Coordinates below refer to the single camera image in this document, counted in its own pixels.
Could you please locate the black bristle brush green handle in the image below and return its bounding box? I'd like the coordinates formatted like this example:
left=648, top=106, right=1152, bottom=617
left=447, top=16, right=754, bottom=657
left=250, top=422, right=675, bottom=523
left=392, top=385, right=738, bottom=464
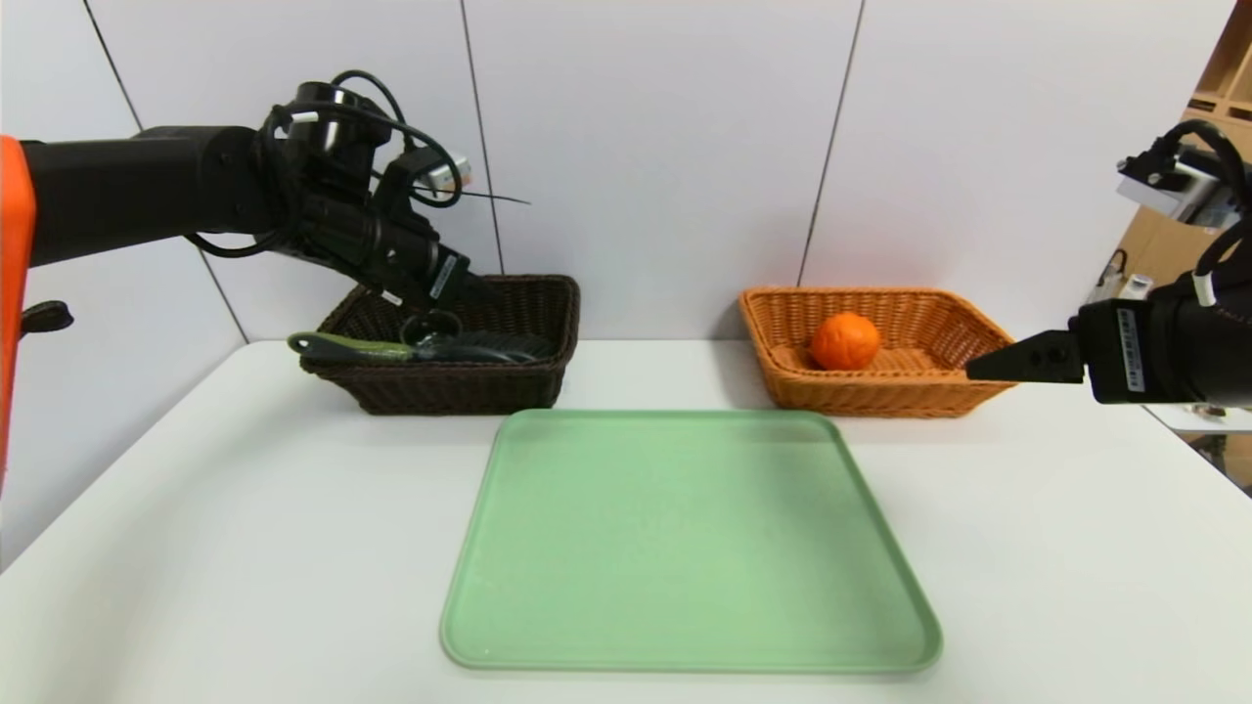
left=287, top=330, right=551, bottom=369

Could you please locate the orange fruit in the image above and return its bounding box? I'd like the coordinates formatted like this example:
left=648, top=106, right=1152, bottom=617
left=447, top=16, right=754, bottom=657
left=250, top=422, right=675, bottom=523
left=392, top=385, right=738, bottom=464
left=809, top=312, right=882, bottom=373

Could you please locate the light green plastic tray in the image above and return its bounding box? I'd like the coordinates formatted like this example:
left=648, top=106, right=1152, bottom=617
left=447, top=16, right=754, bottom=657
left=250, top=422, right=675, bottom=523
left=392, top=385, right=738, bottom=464
left=440, top=409, right=943, bottom=674

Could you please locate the orange wicker basket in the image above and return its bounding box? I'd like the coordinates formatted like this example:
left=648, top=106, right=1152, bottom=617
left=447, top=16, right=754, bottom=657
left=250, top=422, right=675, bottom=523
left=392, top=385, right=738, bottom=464
left=737, top=286, right=1041, bottom=419

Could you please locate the dark brown wicker basket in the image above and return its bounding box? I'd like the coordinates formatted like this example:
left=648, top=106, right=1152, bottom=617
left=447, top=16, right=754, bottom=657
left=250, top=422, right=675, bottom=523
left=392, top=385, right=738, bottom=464
left=300, top=274, right=582, bottom=416

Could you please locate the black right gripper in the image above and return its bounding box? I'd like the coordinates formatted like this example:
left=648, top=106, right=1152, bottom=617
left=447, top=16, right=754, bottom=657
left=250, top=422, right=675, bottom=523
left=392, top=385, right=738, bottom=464
left=964, top=296, right=1252, bottom=410

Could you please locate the glass cup with black handle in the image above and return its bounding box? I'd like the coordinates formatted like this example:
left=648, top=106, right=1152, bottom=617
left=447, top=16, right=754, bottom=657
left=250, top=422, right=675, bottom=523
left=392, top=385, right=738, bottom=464
left=399, top=309, right=467, bottom=355

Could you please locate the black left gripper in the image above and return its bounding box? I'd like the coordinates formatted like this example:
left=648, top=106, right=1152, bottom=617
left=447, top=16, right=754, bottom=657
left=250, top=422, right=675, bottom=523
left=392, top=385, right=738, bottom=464
left=371, top=216, right=506, bottom=315

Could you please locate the wooden cabinet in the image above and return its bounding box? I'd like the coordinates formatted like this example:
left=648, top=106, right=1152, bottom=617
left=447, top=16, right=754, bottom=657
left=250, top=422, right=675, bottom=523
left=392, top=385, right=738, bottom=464
left=1115, top=0, right=1252, bottom=304

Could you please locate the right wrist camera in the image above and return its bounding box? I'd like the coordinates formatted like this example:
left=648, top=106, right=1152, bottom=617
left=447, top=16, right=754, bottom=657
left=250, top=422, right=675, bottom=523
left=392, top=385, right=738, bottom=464
left=1117, top=119, right=1252, bottom=233

